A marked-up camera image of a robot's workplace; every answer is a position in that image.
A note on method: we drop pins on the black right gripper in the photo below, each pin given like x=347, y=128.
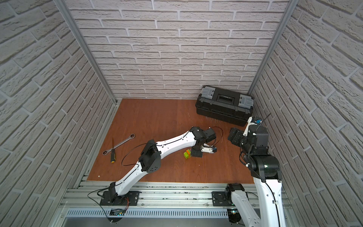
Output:
x=237, y=135

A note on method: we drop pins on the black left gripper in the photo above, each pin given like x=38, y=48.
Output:
x=195, y=152

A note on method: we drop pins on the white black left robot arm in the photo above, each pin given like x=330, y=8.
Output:
x=154, y=151

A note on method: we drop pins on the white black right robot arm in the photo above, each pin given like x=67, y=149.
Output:
x=267, y=176

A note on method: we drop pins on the black plastic toolbox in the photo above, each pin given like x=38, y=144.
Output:
x=224, y=105

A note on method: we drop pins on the silver ratchet wrench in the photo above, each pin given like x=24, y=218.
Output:
x=132, y=136

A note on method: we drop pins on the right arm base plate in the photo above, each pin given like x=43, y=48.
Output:
x=221, y=199

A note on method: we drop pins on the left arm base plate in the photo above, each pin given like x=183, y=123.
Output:
x=131, y=199

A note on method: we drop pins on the aluminium front rail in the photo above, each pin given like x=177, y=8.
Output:
x=152, y=195

